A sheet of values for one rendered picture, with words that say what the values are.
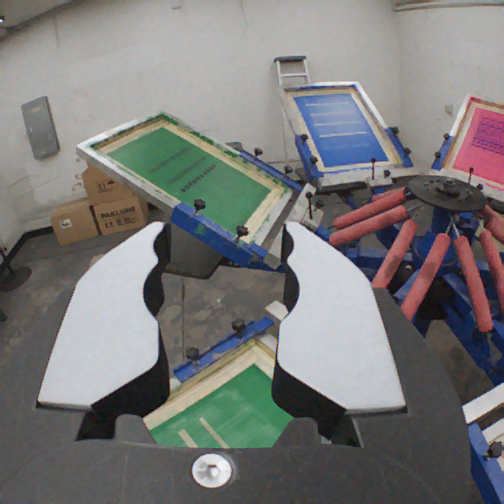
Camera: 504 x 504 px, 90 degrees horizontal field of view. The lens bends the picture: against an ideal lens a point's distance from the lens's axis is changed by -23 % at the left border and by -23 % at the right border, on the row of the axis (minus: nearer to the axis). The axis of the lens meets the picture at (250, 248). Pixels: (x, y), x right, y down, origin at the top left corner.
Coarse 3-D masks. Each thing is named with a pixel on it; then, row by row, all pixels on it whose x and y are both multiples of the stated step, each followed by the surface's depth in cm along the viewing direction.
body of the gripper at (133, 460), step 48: (144, 432) 5; (288, 432) 5; (48, 480) 3; (96, 480) 4; (144, 480) 4; (192, 480) 4; (240, 480) 4; (288, 480) 4; (336, 480) 4; (384, 480) 4
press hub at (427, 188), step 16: (432, 176) 106; (416, 192) 96; (432, 192) 95; (448, 192) 92; (464, 192) 93; (480, 192) 93; (448, 208) 85; (464, 208) 84; (480, 208) 83; (432, 224) 103; (448, 224) 98; (432, 240) 103; (416, 256) 109; (448, 256) 101; (400, 272) 109; (448, 272) 103; (432, 288) 100; (448, 288) 98; (432, 304) 107; (416, 320) 122
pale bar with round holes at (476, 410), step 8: (488, 392) 60; (496, 392) 59; (480, 400) 59; (488, 400) 58; (496, 400) 57; (464, 408) 58; (472, 408) 58; (480, 408) 57; (488, 408) 56; (496, 408) 57; (472, 416) 56; (480, 416) 56
